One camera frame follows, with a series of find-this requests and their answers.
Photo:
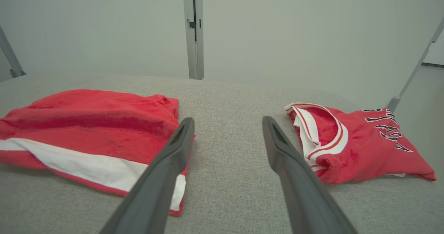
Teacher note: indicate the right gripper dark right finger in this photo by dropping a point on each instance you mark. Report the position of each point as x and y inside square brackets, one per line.
[305, 199]

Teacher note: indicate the grey slanted support strut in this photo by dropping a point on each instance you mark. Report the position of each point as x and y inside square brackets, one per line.
[409, 77]
[10, 58]

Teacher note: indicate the red white-trimmed basketball jersey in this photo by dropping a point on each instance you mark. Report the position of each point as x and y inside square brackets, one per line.
[364, 157]

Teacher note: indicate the red shorts with white stripe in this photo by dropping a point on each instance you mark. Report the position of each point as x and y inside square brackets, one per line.
[86, 123]

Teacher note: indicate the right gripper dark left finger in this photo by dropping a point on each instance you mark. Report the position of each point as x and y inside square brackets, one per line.
[156, 192]

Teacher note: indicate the grey fabric sofa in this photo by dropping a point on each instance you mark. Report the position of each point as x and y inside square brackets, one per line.
[229, 140]

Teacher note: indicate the grey partition post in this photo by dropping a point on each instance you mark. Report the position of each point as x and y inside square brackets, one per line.
[189, 36]

